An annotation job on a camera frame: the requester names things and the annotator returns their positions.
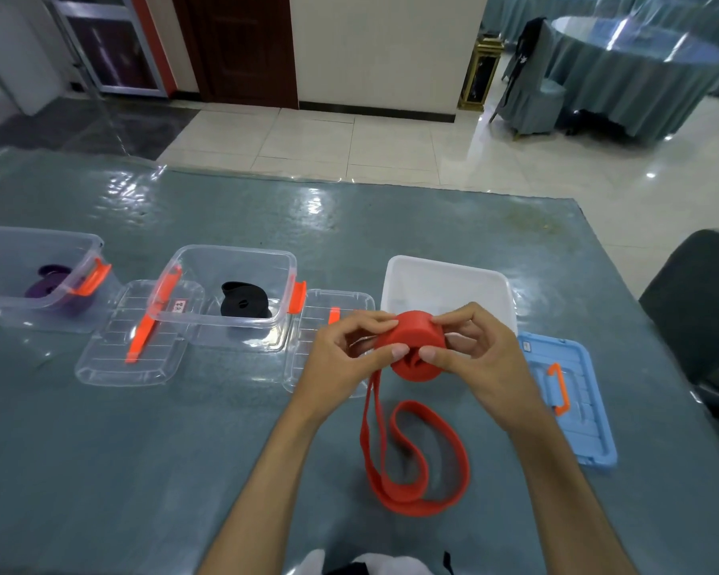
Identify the person's left hand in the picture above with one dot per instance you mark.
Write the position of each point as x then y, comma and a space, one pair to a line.
329, 377

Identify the person's right hand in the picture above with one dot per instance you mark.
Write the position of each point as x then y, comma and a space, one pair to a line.
497, 377

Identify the red resistance band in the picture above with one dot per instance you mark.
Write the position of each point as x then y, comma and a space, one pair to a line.
413, 329

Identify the white plastic box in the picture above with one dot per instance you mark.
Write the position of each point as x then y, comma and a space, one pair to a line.
443, 281

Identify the narrow black resistance band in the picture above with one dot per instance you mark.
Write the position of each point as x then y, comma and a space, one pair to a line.
244, 306

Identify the wide black resistance band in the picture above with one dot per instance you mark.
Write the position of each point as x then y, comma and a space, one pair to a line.
238, 287

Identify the clear plastic storage box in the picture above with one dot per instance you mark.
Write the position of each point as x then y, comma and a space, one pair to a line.
233, 263
24, 245

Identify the purple resistance band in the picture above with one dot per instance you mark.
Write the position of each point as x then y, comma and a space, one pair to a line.
41, 289

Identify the person's left forearm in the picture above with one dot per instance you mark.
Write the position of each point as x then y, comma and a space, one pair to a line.
257, 503

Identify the person's right forearm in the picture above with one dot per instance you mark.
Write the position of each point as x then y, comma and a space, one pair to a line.
575, 509

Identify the clear lid orange handle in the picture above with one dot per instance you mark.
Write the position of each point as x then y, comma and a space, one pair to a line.
299, 371
102, 365

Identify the blue lid orange handle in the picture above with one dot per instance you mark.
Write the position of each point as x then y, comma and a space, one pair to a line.
593, 431

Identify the person's white shirt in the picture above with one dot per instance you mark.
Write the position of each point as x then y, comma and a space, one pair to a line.
383, 562

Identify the teal felt table cover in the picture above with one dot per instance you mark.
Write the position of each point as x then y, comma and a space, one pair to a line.
156, 449

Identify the dark grey cushioned seat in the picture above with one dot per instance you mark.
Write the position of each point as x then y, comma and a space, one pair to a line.
695, 317

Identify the round table with teal cloth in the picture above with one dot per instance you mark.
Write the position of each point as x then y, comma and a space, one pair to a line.
635, 77

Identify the black hanging garment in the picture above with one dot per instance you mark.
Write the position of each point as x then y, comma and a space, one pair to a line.
522, 47

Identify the dark brown wooden door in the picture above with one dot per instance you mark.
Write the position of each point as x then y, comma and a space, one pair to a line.
239, 47

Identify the distant teal cloth table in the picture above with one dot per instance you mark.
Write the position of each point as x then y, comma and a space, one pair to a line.
515, 11

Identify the white framed glass door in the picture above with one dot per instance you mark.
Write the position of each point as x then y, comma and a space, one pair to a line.
114, 53

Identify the narrow white door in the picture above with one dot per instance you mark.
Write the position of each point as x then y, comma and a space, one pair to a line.
24, 53

